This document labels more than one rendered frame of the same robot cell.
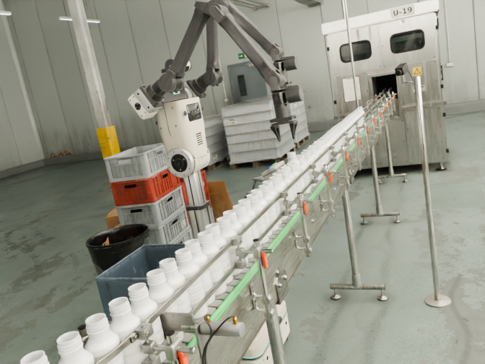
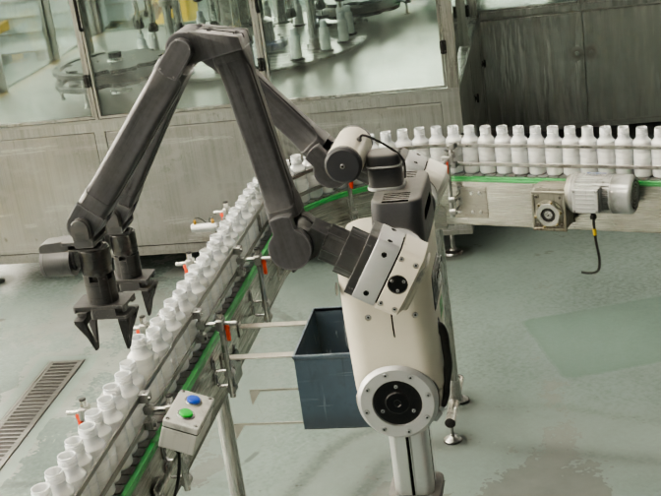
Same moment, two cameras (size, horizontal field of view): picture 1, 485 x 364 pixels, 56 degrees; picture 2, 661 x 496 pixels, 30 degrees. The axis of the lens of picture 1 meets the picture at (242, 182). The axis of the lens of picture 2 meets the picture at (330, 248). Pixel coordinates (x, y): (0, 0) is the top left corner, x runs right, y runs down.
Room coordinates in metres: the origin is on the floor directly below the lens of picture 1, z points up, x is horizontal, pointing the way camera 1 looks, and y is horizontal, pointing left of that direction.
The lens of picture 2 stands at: (4.57, -0.32, 2.31)
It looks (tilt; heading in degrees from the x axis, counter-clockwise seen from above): 20 degrees down; 168
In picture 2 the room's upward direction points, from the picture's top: 8 degrees counter-clockwise
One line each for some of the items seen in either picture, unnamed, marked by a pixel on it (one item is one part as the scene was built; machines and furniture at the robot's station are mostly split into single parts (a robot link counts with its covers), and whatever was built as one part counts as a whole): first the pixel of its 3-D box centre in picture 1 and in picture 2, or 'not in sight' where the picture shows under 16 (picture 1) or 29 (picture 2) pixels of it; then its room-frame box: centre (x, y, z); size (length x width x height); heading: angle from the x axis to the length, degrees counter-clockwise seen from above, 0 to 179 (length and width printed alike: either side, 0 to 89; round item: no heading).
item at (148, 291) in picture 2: (281, 130); (141, 295); (1.93, -0.20, 1.30); 0.07 x 0.07 x 0.09; 66
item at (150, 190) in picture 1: (147, 183); not in sight; (4.20, 0.88, 0.78); 0.61 x 0.41 x 0.22; 162
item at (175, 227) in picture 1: (157, 228); not in sight; (4.19, 0.88, 0.33); 0.61 x 0.41 x 0.22; 162
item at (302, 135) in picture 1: (278, 120); not in sight; (10.38, -1.07, 0.59); 1.25 x 1.03 x 1.17; 157
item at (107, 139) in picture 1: (110, 148); not in sight; (11.51, 3.13, 0.55); 0.40 x 0.40 x 1.10; 66
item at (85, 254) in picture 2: (279, 66); (92, 259); (2.40, -0.29, 1.57); 0.07 x 0.06 x 0.07; 66
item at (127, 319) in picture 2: not in sight; (118, 325); (2.41, -0.27, 1.44); 0.07 x 0.07 x 0.09; 66
